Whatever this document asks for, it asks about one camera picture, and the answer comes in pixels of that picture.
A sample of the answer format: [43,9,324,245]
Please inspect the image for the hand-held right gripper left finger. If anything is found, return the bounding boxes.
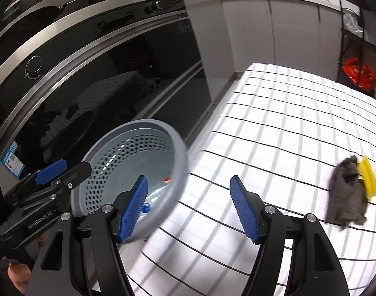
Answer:
[28,174,149,296]

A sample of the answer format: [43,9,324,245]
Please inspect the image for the black oven knob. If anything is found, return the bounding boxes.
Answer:
[145,0,167,14]

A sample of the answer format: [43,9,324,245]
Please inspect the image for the white checked tablecloth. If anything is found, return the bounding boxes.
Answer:
[118,63,376,296]

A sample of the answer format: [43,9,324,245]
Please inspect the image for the black built-in oven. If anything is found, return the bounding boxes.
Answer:
[0,0,213,192]

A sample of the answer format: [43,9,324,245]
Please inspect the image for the round oven dial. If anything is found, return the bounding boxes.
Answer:
[24,55,43,77]

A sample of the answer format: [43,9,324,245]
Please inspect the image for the clear plastic bag on shelf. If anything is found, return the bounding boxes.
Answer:
[343,9,365,36]

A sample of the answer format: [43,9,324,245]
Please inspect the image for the blue label sticker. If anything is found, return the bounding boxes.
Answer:
[0,142,24,178]

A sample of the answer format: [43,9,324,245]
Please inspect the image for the grey kitchen cabinets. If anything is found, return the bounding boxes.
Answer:
[185,0,344,108]

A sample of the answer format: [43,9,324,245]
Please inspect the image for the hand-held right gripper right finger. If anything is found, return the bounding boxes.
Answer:
[230,175,350,296]

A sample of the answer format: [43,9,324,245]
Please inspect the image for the black metal shelf rack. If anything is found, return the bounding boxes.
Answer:
[336,0,376,99]

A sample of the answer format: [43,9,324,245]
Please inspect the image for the person's left hand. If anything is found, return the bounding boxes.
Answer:
[6,260,33,295]

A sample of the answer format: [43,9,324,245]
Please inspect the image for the grey perforated plastic basket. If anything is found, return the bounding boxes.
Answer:
[70,119,188,242]

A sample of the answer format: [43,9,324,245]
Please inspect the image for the red plastic bag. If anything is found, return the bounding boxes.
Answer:
[342,57,376,91]

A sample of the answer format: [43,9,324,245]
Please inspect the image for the grey cloth rag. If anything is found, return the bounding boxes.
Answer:
[325,156,369,230]

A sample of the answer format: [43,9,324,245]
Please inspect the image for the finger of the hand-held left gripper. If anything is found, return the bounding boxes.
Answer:
[3,159,68,205]
[37,161,92,202]

